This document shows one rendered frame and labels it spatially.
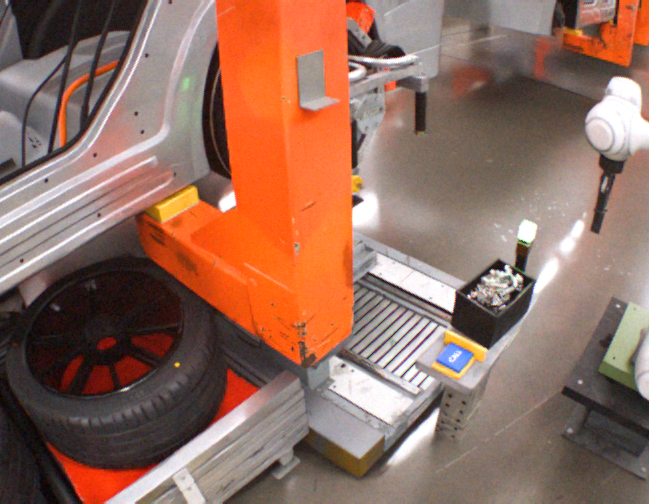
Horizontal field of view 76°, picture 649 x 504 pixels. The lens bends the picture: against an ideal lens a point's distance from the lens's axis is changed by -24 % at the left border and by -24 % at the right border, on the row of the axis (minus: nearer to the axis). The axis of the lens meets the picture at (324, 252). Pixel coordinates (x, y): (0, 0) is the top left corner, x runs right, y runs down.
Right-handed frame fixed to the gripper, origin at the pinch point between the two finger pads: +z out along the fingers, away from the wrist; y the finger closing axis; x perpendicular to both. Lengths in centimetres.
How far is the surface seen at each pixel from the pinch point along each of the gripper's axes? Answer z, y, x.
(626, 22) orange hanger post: -26, 345, 49
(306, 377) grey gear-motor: 55, -54, 62
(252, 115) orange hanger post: -37, -75, 48
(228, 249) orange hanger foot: -1, -72, 64
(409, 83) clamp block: -22, -1, 65
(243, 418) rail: 32, -88, 49
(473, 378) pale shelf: 26, -48, 11
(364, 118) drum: -14, -19, 69
